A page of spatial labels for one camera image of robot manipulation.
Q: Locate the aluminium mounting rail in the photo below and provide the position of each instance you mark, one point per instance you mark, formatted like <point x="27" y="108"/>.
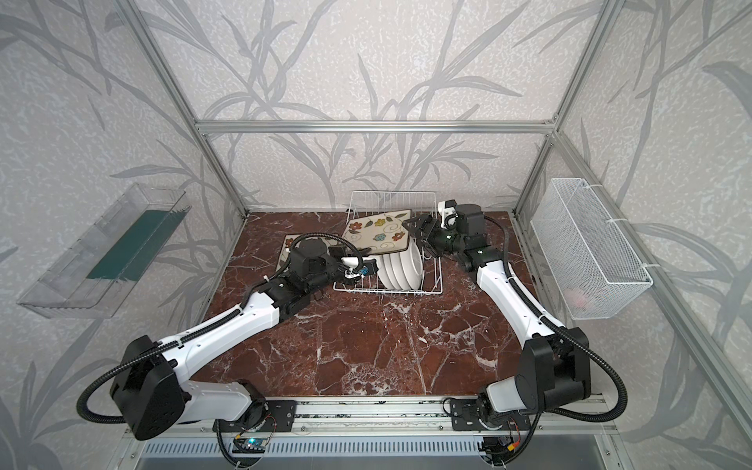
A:
<point x="408" y="416"/>

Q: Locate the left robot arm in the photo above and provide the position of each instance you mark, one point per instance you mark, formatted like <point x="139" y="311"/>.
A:
<point x="156" y="389"/>

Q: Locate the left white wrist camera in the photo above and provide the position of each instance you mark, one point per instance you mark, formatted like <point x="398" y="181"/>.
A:
<point x="351" y="267"/>

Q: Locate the white mesh wall basket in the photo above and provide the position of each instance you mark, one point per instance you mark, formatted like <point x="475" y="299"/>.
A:
<point x="586" y="249"/>

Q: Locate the pink object in basket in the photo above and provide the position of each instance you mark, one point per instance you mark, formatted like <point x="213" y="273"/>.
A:
<point x="578" y="300"/>

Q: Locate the floral square plate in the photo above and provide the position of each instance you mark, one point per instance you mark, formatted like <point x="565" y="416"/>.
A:
<point x="285" y="249"/>
<point x="382" y="234"/>

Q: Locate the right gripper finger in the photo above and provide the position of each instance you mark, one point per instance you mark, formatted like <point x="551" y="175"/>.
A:
<point x="419" y="225"/>
<point x="421" y="243"/>

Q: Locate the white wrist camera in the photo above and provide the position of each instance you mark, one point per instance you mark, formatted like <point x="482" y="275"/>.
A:
<point x="447" y="212"/>
<point x="351" y="267"/>

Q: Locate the white wire dish rack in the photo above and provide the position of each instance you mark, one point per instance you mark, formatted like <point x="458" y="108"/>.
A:
<point x="371" y="202"/>

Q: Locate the white round plate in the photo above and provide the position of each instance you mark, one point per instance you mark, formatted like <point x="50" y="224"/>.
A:
<point x="407" y="266"/>
<point x="417" y="266"/>
<point x="383" y="273"/>
<point x="399" y="279"/>

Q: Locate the green circuit board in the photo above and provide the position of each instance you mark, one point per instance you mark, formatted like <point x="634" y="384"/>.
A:
<point x="250" y="445"/>

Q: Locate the aluminium frame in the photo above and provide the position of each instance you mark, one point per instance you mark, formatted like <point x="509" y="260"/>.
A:
<point x="725" y="381"/>

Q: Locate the clear plastic wall bin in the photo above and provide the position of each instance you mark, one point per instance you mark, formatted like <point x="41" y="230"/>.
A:
<point x="93" y="278"/>

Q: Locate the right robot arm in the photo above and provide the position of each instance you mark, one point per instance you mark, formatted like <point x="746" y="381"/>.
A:
<point x="552" y="372"/>

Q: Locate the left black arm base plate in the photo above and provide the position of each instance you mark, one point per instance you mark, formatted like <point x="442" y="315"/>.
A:
<point x="275" y="416"/>

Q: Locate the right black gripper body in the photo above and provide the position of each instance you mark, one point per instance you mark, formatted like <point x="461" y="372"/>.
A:
<point x="428" y="229"/>

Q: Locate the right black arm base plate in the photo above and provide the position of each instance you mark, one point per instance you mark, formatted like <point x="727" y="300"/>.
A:
<point x="465" y="416"/>

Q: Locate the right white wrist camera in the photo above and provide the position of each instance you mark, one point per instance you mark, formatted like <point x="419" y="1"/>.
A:
<point x="447" y="212"/>

